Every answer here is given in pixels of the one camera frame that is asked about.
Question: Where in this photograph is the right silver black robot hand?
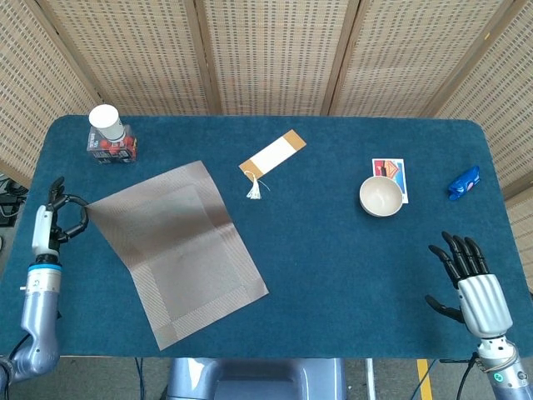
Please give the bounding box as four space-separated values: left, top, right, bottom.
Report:
424 231 514 338

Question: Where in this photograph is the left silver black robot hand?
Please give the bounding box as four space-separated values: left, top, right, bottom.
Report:
32 176 90 256

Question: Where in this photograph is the woven beige placemat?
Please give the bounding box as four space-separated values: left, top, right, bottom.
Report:
86 161 270 352

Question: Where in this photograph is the cream bowl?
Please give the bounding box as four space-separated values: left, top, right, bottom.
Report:
359 175 405 218

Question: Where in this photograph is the clear box with red items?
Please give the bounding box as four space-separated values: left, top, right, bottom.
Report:
86 124 139 164

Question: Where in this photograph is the blue snack packet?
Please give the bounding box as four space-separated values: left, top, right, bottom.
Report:
447 165 481 202

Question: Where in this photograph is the white paper cup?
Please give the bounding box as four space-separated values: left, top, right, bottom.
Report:
88 104 126 142

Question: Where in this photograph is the white table leg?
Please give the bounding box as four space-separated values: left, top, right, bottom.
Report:
364 357 377 400

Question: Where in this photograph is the blue felt table cover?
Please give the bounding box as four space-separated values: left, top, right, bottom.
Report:
0 115 533 360

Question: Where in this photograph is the colourful picture card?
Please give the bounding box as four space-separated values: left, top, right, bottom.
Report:
371 157 410 205

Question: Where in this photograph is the blue-grey robot torso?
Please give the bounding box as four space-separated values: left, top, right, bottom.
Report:
166 357 346 400

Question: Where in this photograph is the tan white bookmark with tassel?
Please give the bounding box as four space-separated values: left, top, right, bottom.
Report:
238 129 307 203

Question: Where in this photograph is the woven bamboo folding screen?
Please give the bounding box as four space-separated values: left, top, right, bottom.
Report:
0 0 533 288

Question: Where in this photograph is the black equipment with cables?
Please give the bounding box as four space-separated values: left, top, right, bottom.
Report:
0 172 29 228

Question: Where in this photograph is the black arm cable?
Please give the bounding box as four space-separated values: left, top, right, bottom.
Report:
439 352 480 400

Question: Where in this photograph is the blue cable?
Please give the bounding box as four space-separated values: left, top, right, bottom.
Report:
133 357 145 400

